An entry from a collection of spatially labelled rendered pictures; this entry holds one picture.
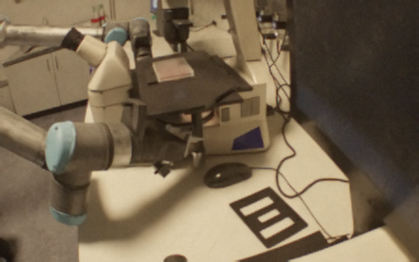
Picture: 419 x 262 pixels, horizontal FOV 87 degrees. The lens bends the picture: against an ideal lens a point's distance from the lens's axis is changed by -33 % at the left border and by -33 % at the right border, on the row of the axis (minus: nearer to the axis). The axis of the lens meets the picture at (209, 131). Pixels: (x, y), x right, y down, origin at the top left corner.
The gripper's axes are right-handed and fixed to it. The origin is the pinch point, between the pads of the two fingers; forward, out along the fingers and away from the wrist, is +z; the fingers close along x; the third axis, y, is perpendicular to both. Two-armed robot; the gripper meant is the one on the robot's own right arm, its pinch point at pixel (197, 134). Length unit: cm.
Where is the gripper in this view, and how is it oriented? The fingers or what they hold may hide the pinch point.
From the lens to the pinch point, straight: 72.1
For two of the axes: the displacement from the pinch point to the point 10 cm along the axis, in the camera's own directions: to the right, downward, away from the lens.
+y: -2.7, 9.4, 2.3
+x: 7.0, 3.5, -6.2
